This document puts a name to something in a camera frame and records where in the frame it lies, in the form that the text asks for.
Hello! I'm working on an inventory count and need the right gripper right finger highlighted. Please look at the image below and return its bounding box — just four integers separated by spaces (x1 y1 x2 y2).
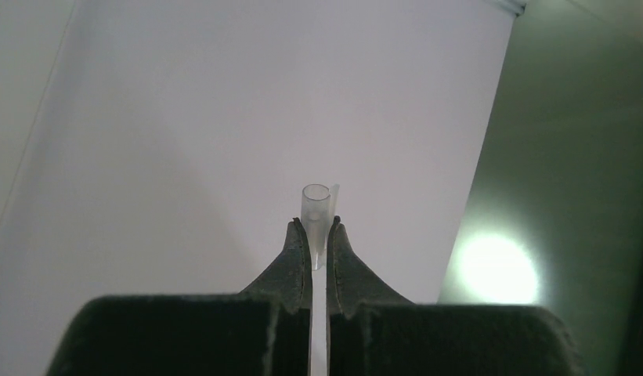
327 218 583 375

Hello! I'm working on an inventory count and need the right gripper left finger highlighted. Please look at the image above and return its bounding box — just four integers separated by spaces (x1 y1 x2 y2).
47 219 312 375

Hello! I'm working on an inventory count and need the clear pen cap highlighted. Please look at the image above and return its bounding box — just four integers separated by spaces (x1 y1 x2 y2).
300 184 340 271

